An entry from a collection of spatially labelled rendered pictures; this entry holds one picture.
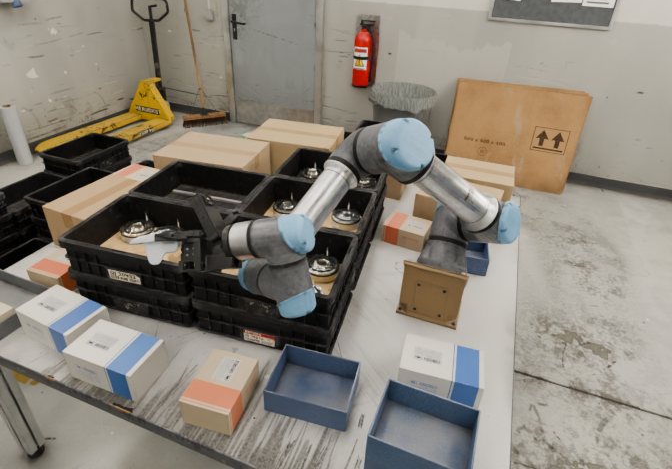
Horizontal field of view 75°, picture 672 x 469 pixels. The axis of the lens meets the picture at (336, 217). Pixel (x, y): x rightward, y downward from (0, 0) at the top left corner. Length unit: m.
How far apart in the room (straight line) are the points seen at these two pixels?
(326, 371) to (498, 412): 0.43
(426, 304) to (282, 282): 0.63
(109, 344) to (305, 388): 0.50
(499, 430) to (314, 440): 0.43
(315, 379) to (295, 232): 0.52
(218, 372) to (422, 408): 0.48
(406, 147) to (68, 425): 1.74
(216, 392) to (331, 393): 0.28
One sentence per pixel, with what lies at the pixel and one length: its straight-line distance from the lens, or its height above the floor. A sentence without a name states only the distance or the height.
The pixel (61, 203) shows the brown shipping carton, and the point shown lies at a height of 0.86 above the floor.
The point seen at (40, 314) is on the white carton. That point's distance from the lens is 1.42.
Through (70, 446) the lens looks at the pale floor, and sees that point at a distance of 2.13.
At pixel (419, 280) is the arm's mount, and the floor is 0.84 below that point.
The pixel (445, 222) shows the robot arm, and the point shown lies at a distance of 1.33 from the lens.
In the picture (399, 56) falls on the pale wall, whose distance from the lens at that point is 4.27.
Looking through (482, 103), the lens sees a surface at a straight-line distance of 4.06.
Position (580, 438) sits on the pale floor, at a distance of 2.23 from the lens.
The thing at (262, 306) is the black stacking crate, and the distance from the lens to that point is 1.17.
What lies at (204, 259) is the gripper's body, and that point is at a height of 1.12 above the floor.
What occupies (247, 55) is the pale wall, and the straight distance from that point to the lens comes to 4.85.
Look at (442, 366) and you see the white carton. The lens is 1.16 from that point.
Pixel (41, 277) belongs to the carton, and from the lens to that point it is 1.61.
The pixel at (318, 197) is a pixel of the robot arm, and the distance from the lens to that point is 1.00.
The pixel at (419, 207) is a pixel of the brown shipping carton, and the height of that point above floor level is 0.80.
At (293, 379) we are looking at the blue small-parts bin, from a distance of 1.20.
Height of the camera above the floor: 1.64
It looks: 30 degrees down
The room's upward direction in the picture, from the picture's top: 3 degrees clockwise
